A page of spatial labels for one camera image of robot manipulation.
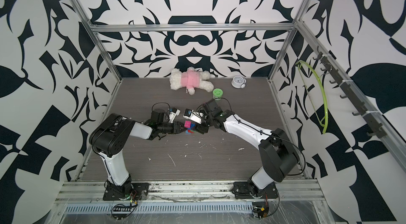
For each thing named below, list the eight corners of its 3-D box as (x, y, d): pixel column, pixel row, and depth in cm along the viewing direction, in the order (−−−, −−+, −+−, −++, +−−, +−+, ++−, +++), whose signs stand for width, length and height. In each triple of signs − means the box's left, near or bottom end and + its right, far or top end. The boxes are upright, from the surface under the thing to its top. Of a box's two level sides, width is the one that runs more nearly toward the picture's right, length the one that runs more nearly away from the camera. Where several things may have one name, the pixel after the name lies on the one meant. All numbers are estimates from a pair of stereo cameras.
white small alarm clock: (232, 87, 115) (232, 85, 113) (230, 79, 121) (231, 76, 119) (246, 87, 115) (247, 85, 113) (244, 79, 121) (245, 76, 119)
